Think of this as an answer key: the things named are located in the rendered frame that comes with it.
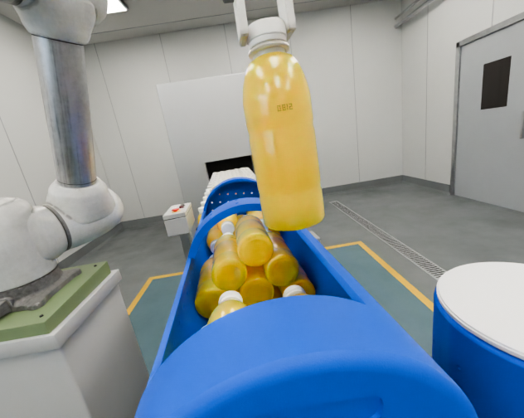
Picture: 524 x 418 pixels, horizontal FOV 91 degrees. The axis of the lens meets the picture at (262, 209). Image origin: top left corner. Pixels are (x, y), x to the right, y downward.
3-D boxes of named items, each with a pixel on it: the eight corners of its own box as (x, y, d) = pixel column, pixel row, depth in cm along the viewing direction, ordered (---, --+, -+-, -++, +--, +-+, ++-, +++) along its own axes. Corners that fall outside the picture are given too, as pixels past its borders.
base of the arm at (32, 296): (-50, 332, 61) (-62, 313, 59) (28, 279, 82) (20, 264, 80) (26, 320, 61) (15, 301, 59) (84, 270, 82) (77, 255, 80)
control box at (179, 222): (167, 236, 115) (162, 215, 113) (176, 223, 135) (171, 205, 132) (190, 232, 116) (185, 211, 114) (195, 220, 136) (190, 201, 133)
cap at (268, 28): (247, 57, 27) (245, 38, 27) (283, 51, 27) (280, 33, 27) (250, 41, 23) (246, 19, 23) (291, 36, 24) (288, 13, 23)
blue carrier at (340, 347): (131, 684, 20) (50, 396, 13) (206, 247, 104) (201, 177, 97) (457, 593, 24) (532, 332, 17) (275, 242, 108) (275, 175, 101)
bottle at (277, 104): (261, 220, 33) (232, 62, 29) (313, 209, 33) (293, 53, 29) (269, 237, 26) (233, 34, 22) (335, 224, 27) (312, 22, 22)
